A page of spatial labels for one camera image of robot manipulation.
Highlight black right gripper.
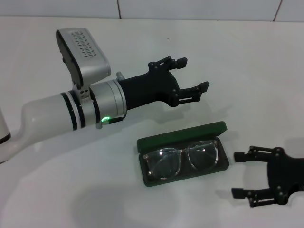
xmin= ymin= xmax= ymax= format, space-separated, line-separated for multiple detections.
xmin=231 ymin=146 xmax=304 ymax=208

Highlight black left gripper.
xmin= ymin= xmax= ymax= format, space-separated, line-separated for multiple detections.
xmin=118 ymin=56 xmax=210 ymax=110

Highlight green glasses case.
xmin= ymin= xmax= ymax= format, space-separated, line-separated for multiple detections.
xmin=136 ymin=121 xmax=230 ymax=190

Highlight clear white glasses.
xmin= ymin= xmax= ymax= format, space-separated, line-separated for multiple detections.
xmin=143 ymin=139 xmax=219 ymax=181

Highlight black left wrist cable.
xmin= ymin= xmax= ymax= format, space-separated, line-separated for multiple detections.
xmin=96 ymin=72 xmax=126 ymax=130

